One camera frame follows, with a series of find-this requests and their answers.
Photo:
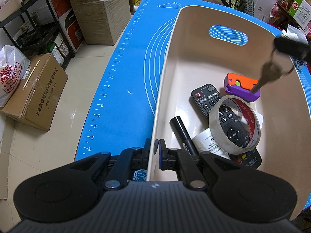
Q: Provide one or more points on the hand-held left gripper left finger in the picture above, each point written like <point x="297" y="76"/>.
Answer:
<point x="142" y="155"/>

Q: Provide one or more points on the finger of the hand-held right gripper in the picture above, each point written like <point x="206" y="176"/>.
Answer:
<point x="269" y="70"/>

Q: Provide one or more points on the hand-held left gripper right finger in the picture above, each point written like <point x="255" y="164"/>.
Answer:
<point x="160" y="156"/>

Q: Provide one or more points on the black marker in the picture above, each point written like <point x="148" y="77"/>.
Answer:
<point x="182" y="133"/>

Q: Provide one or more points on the orange and purple box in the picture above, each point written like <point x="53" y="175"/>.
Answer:
<point x="239" y="87"/>

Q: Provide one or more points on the white labelled tube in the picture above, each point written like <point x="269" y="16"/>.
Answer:
<point x="206" y="140"/>

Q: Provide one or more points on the clear tape roll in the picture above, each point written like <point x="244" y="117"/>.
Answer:
<point x="253" y="123"/>

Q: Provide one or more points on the black remote control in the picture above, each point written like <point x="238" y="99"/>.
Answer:
<point x="206" y="100"/>

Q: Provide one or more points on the beige plastic storage bin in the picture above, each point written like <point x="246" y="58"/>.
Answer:
<point x="194" y="65"/>

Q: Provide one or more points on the white tissue pack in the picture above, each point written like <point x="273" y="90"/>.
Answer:
<point x="295" y="32"/>

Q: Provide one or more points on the green and white carton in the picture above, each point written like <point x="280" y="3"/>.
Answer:
<point x="301" y="9"/>

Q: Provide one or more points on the blue silicone baking mat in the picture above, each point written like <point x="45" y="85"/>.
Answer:
<point x="136" y="65"/>

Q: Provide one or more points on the long brown cardboard box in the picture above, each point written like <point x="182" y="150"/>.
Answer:
<point x="36" y="94"/>

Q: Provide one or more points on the large taped cardboard box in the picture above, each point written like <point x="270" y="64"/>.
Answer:
<point x="104" y="21"/>

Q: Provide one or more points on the white and red appliance box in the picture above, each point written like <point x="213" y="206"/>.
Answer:
<point x="73" y="32"/>

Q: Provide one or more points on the white plastic bag red print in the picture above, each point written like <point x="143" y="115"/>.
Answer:
<point x="11" y="72"/>

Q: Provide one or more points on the black metal rack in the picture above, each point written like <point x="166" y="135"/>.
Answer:
<point x="42" y="28"/>

